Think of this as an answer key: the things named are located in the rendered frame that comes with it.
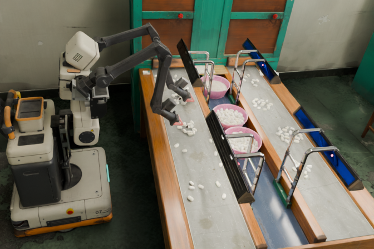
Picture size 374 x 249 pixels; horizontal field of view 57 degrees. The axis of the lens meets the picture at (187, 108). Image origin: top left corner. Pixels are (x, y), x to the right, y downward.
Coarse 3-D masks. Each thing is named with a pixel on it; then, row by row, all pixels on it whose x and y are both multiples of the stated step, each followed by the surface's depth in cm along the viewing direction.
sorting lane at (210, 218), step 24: (168, 96) 273; (192, 96) 276; (168, 120) 248; (192, 120) 250; (192, 144) 229; (192, 168) 211; (216, 168) 213; (192, 192) 196; (216, 192) 197; (192, 216) 182; (216, 216) 184; (240, 216) 185; (216, 240) 172; (240, 240) 173
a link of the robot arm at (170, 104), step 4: (168, 100) 219; (172, 100) 222; (164, 104) 220; (168, 104) 220; (172, 104) 219; (176, 104) 222; (156, 108) 216; (168, 108) 221; (172, 108) 222; (156, 112) 218; (160, 112) 219
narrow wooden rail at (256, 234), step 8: (200, 96) 272; (200, 104) 263; (208, 112) 256; (240, 208) 188; (248, 208) 186; (248, 216) 182; (248, 224) 178; (256, 224) 179; (256, 232) 175; (256, 240) 171; (264, 240) 171; (256, 248) 169; (264, 248) 169
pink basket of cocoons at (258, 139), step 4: (228, 128) 241; (232, 128) 243; (236, 128) 244; (240, 128) 244; (244, 128) 244; (248, 128) 243; (228, 132) 242; (232, 132) 244; (244, 132) 244; (248, 132) 243; (252, 132) 242; (256, 136) 239; (256, 140) 239; (260, 140) 234; (260, 144) 231; (236, 152) 226; (240, 152) 224; (244, 152) 223; (252, 152) 225
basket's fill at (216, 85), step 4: (208, 80) 300; (208, 84) 293; (212, 84) 293; (216, 84) 296; (220, 84) 295; (224, 84) 297; (212, 88) 288; (216, 88) 290; (220, 88) 291; (224, 88) 292
